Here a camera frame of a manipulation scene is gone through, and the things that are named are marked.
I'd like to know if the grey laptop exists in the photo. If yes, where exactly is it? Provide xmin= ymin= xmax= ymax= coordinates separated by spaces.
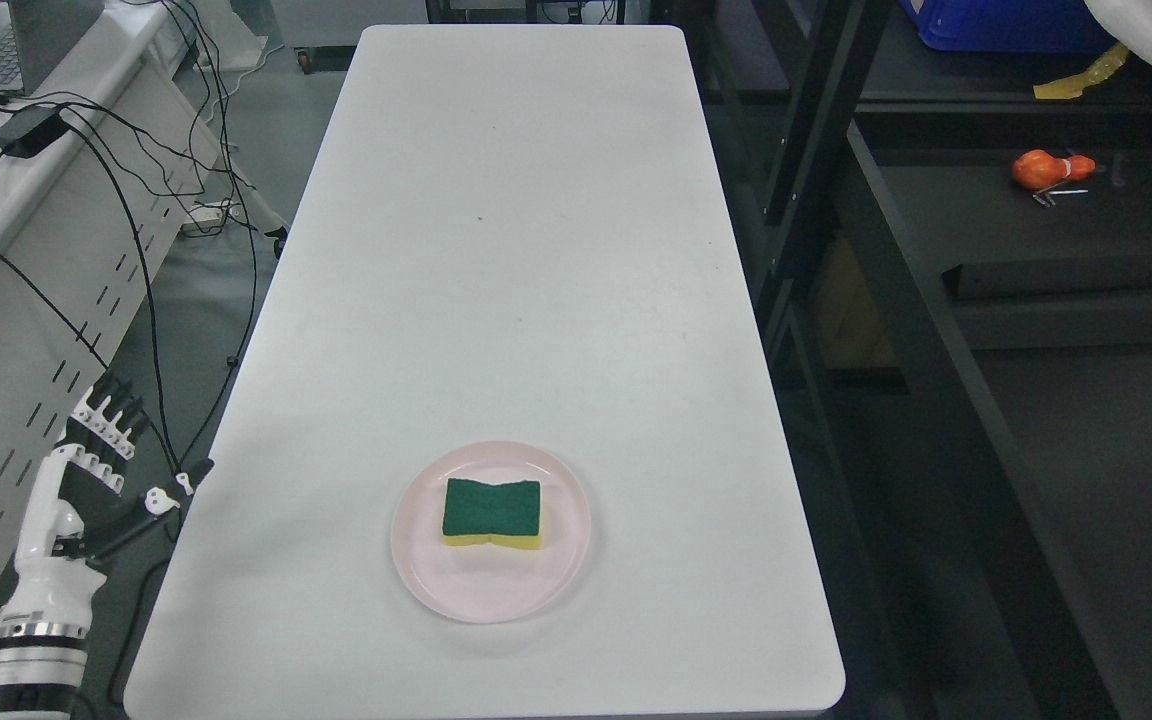
xmin=0 ymin=1 xmax=105 ymax=97

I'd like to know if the pink round plate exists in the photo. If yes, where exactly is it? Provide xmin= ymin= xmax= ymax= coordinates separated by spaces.
xmin=391 ymin=441 xmax=593 ymax=624

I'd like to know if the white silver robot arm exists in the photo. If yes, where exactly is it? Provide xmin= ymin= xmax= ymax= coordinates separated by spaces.
xmin=0 ymin=635 xmax=88 ymax=719

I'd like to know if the orange toy object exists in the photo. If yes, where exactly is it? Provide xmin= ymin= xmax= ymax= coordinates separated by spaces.
xmin=1011 ymin=149 xmax=1098 ymax=192

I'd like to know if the white table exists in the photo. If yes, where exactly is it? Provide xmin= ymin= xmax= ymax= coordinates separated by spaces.
xmin=124 ymin=26 xmax=846 ymax=719

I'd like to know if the green yellow sponge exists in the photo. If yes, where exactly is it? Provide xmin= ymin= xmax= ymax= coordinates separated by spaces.
xmin=442 ymin=477 xmax=541 ymax=551

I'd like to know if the blue plastic bin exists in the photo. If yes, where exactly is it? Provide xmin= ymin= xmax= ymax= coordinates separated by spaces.
xmin=899 ymin=1 xmax=1115 ymax=54

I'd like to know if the white floor power strip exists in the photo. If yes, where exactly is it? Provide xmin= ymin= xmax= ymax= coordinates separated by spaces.
xmin=180 ymin=202 xmax=230 ymax=237

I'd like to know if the black power adapter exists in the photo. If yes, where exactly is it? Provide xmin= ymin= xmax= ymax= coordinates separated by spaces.
xmin=0 ymin=106 xmax=70 ymax=159

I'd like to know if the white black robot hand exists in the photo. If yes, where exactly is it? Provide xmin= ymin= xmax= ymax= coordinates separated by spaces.
xmin=0 ymin=376 xmax=215 ymax=641

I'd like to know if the black metal shelf rack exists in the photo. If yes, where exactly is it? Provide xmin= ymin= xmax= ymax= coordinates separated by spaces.
xmin=654 ymin=1 xmax=1152 ymax=719

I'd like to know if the white perforated side desk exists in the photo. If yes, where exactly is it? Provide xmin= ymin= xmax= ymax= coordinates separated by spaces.
xmin=0 ymin=1 xmax=220 ymax=575

